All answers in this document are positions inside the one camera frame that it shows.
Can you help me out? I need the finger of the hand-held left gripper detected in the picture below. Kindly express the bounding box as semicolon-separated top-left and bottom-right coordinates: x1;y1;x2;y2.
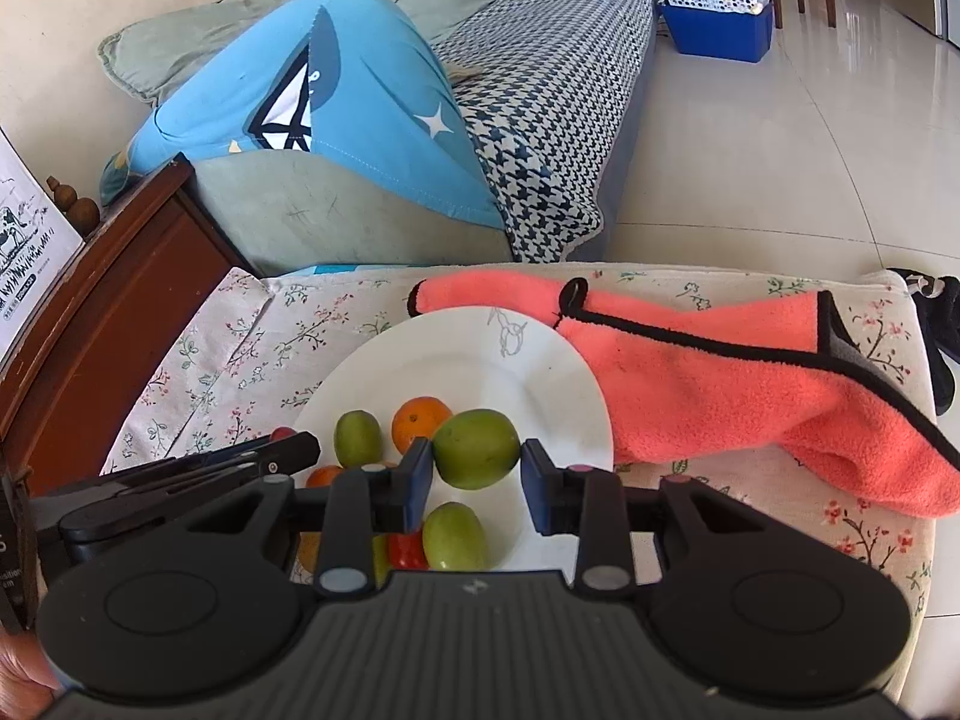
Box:
172;431;321;477
97;461;260;500

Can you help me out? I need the black shoe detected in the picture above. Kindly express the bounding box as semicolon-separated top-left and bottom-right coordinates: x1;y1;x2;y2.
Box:
889;268;960;413

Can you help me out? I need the blue plastic bin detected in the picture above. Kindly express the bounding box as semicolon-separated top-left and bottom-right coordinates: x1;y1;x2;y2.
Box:
658;0;775;62

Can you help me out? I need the olive green round fruit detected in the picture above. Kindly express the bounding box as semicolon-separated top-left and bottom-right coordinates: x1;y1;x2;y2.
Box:
334;410;385;468

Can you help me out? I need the green sofa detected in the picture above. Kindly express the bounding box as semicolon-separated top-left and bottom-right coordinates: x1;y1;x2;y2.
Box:
184;148;518;278

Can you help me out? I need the dark wooden cabinet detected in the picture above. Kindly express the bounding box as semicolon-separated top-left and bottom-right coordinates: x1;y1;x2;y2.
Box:
0;152;260;503

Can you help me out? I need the large green round fruit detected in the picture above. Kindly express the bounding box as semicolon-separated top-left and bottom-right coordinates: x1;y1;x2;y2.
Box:
433;409;522;492

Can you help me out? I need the cardboard box with cow print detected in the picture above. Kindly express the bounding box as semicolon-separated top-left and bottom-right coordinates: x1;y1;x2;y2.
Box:
0;127;85;361

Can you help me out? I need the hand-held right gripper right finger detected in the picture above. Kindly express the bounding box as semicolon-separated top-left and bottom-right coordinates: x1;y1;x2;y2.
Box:
520;437;788;597

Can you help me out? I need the person's left hand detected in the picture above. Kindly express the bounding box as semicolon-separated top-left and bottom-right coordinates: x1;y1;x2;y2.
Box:
0;630;62;706

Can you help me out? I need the houndstooth sofa cover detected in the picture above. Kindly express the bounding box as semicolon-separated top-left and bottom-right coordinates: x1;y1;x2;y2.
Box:
431;0;668;263

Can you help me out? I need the coral pink towel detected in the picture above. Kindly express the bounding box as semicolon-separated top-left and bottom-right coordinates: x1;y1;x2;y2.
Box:
407;275;960;518

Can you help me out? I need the light green round fruit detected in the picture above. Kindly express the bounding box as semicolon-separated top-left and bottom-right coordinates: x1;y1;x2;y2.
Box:
422;502;488;572

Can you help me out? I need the floral tablecloth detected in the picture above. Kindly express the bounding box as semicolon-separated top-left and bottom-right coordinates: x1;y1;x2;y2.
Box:
101;262;938;620

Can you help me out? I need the red tomato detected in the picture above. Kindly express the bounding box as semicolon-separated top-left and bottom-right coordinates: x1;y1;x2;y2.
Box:
388;531;430;571

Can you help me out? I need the light blue box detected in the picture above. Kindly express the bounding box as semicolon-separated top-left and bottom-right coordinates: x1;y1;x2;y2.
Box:
289;262;391;278

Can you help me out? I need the white plate with line flowers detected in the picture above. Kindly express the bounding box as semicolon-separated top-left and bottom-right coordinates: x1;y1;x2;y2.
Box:
291;306;617;575

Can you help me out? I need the wooden gourd ornament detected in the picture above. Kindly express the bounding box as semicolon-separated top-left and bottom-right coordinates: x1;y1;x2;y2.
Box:
45;175;102;237

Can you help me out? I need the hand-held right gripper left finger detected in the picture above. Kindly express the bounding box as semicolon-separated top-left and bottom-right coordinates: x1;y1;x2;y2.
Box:
172;437;436;599

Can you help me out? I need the blue shark plush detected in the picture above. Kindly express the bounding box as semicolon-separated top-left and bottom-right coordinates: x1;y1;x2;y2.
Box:
101;0;507;230

